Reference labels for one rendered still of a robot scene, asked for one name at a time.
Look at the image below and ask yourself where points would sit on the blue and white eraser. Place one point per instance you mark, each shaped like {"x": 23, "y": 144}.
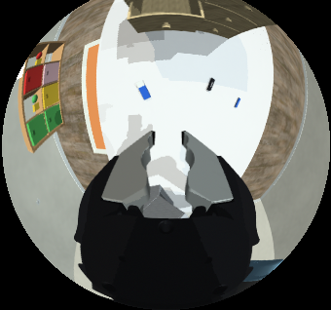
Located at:
{"x": 142, "y": 88}

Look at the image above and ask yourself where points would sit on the brown wooden chest of drawers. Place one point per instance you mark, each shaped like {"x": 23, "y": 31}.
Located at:
{"x": 202, "y": 1}

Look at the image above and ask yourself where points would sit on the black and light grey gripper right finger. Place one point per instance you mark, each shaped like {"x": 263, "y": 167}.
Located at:
{"x": 213, "y": 183}

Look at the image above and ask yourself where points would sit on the black aa battery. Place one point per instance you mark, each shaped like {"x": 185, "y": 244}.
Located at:
{"x": 210, "y": 84}

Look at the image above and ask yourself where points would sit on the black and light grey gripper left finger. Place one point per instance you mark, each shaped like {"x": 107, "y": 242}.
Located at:
{"x": 122, "y": 182}

